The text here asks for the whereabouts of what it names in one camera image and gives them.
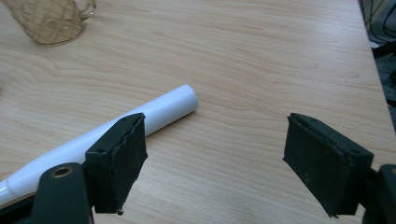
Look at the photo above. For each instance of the black metal stand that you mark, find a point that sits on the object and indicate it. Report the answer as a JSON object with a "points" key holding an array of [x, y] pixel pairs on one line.
{"points": [[384, 50]]}

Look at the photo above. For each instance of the amber glass cup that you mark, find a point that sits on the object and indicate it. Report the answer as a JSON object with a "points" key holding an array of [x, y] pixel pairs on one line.
{"points": [[53, 21]]}

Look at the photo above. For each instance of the white electric toothbrush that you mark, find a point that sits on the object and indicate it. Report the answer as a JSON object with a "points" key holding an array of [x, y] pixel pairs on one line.
{"points": [[168, 105]]}

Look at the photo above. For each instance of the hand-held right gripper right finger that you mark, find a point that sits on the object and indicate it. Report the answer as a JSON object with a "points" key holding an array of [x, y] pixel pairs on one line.
{"points": [[320, 168]]}

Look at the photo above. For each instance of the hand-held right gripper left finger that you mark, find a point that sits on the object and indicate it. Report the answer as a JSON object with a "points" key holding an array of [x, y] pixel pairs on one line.
{"points": [[115, 168]]}

